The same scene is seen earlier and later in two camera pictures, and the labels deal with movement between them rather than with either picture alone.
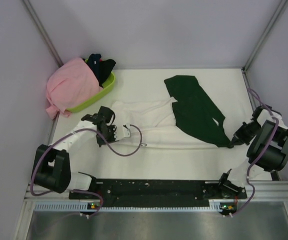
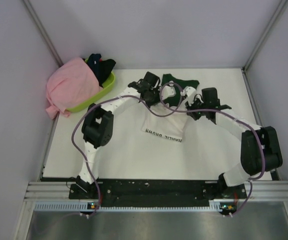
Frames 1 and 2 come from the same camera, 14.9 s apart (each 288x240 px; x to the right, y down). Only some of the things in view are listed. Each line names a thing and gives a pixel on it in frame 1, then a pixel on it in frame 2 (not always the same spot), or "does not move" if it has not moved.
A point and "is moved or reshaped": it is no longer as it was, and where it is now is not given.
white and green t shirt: [189, 119] is moved or reshaped
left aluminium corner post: [57, 59] does not move
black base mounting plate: [159, 192] does not move
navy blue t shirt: [93, 62] does not move
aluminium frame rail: [258, 191] does not move
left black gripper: [113, 139] to [157, 90]
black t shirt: [106, 67] does not move
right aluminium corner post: [280, 7] does not move
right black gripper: [238, 135] to [197, 100]
